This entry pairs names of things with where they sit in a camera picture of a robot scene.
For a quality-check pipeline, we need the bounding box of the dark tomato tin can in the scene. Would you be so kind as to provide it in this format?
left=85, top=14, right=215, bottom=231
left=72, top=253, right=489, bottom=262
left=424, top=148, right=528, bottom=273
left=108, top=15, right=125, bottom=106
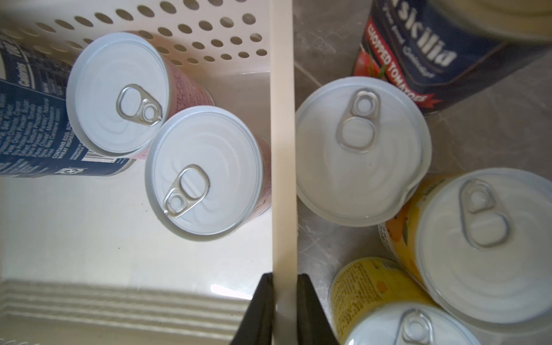
left=352, top=1, right=550, bottom=115

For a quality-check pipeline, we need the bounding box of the pink label white-lid can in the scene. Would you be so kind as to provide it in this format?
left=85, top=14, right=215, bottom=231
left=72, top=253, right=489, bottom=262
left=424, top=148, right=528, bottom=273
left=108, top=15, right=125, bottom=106
left=145, top=106, right=272, bottom=241

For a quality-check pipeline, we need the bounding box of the white perforated plastic basket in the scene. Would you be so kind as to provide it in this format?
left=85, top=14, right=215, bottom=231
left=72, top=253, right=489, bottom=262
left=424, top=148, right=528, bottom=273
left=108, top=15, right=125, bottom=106
left=1, top=1, right=298, bottom=344

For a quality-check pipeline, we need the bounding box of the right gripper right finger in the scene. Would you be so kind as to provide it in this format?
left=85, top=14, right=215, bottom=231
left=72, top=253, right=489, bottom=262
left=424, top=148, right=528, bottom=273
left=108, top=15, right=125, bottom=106
left=297, top=274, right=339, bottom=345

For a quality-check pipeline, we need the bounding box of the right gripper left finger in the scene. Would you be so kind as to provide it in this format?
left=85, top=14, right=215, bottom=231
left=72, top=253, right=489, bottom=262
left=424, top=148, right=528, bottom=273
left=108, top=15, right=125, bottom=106
left=231, top=273, right=275, bottom=345

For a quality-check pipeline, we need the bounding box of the blue tin can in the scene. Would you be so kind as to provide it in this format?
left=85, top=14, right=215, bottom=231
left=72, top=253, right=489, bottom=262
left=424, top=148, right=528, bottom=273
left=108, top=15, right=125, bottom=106
left=1, top=34, right=134, bottom=178

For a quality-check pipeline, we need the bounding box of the green label white-lid can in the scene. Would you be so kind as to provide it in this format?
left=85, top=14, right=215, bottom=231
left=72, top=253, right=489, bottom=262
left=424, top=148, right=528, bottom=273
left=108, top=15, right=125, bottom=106
left=296, top=77, right=432, bottom=227

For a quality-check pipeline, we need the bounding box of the orange label white-lid can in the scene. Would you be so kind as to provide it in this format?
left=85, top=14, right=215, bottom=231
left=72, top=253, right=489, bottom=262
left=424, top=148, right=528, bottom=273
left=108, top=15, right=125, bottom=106
left=379, top=168, right=551, bottom=334

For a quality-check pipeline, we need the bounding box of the yellow label white-lid can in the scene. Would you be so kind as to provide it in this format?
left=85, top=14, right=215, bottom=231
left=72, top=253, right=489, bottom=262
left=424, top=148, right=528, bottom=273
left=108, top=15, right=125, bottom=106
left=329, top=257, right=478, bottom=344

